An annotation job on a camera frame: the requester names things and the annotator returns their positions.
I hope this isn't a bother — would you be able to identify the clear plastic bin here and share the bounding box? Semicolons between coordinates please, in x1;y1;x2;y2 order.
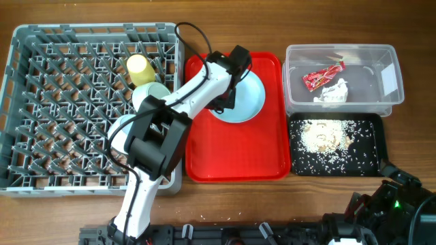
282;44;405;116

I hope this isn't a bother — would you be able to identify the light blue plate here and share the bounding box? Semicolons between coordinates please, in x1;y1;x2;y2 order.
210;71;266;123

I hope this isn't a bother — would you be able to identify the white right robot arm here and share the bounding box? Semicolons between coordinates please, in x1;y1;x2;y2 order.
319;159;435;245

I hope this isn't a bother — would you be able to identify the red candy wrapper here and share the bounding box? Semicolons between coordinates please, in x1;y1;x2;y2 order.
302;61;345;92

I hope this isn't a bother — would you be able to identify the light blue bowl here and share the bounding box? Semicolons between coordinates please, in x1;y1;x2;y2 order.
108;114;135;154

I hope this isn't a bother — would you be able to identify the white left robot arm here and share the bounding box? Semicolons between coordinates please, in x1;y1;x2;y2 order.
107;46;252;244

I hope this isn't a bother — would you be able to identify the green bowl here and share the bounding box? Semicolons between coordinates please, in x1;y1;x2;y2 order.
131;82;171;112

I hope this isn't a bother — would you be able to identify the black tray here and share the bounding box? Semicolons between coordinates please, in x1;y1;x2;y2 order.
287;112;388;177

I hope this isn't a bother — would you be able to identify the white napkin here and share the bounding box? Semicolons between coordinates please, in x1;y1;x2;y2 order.
313;78;348;103

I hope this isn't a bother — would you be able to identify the yellow plastic cup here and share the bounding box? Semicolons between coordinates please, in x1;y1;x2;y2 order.
127;54;155;86

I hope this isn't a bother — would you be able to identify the red plastic tray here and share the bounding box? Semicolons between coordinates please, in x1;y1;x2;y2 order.
185;52;291;182

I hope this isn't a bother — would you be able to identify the grey dishwasher rack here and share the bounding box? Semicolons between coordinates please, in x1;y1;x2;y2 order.
1;22;185;197

